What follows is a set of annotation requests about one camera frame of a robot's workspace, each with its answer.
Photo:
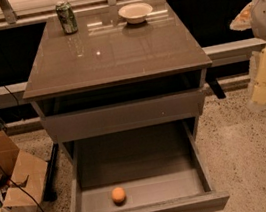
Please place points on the grey drawer cabinet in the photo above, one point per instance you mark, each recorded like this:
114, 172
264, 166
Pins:
110, 62

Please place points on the open grey middle drawer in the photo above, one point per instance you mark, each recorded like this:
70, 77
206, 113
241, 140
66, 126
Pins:
158, 167

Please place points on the white paper bowl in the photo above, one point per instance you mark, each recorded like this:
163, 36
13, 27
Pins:
135, 13

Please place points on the open cardboard box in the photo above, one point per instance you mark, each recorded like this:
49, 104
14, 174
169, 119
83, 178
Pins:
22, 178

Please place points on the green soda can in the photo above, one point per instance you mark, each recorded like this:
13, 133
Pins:
66, 17

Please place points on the closed grey top drawer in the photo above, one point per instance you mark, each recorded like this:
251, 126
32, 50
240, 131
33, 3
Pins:
122, 117

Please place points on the orange fruit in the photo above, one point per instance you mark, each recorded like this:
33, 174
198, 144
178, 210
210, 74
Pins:
118, 195

